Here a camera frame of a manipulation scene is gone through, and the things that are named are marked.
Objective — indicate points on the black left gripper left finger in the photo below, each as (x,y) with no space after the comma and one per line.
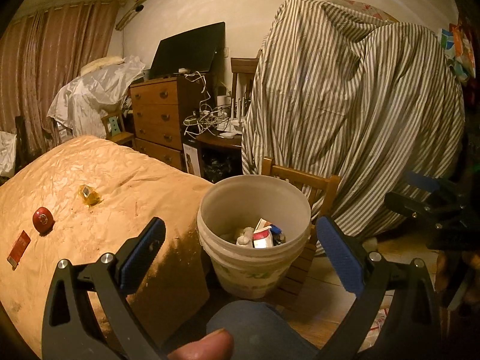
(70,329)

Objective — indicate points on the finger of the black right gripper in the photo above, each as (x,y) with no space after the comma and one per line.
(425,183)
(405,206)

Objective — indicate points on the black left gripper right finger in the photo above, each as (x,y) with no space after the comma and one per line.
(411,329)

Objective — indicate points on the white carton blue cap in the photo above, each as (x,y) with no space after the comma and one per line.
(262,236)

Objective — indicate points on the black tissue packet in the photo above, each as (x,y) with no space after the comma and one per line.
(278,239)

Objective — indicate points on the grey towel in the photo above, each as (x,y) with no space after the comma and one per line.
(244,237)

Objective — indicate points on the person's right hand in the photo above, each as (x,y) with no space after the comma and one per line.
(457,279)

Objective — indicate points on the person's left hand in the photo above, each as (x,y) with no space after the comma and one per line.
(217,345)

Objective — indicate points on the wooden chair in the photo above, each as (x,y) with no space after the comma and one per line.
(313,197)

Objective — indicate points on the striped cloth cover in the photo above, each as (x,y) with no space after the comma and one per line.
(338,92)

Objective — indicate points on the red milk carton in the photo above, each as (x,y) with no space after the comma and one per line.
(18,249)

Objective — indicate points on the red apple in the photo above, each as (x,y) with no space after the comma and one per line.
(43,220)

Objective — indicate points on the yellow snack packet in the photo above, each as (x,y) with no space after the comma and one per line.
(89,195)

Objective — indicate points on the white plastic bucket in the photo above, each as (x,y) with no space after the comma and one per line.
(253,227)

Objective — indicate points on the person's blue jeans knee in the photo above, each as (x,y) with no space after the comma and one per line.
(259,332)

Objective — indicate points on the dark side table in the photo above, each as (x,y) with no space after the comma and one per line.
(219,157)

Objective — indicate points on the left silver plastic sheet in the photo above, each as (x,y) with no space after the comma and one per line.
(7,154)

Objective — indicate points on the silver plastic sheet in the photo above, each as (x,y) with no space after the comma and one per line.
(82,103)
(7,154)

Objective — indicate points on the right silver plastic sheet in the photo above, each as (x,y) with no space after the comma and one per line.
(82,103)

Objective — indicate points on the wooden dresser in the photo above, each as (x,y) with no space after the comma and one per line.
(159,108)

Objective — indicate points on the black television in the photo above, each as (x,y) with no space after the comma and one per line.
(194,50)

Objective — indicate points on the cream pillow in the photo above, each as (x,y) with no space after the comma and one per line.
(100,63)

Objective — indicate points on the brown curtain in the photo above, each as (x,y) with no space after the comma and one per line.
(41,53)

